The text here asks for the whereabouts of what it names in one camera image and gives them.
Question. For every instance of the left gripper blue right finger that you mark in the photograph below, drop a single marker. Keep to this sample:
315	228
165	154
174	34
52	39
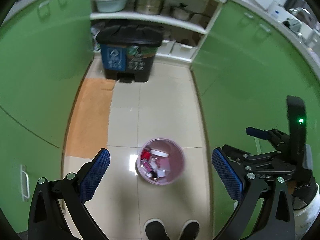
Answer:
275	219

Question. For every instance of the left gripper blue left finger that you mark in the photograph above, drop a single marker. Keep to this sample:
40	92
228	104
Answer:
46	220

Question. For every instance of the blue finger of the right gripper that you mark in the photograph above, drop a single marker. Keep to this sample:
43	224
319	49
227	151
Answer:
258	133
235	154

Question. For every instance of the white round plastic lid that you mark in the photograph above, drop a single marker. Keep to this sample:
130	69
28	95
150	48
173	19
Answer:
159	153

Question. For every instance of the black dual trash bin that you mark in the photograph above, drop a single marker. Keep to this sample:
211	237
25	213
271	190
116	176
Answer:
128	51

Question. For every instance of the right black shoe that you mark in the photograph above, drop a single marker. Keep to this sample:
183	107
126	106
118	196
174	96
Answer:
190	230

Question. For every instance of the black shoe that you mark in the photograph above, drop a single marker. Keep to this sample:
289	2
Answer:
155	230
190	230

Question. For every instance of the pink waste basket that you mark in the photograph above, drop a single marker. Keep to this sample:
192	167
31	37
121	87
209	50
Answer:
161	171

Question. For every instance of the orange floor mat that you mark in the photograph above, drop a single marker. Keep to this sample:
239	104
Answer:
88	128

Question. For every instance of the left black shoe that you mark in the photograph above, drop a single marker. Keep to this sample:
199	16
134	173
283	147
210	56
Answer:
155	230

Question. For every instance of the white storage box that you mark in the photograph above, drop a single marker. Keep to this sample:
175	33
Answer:
183	51

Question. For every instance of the steel pan with lid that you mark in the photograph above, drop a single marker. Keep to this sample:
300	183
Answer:
181	12

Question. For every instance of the steel pot on shelf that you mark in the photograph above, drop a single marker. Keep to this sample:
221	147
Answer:
149	7

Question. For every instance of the light blue basin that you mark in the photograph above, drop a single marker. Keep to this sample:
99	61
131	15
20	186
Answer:
108	6

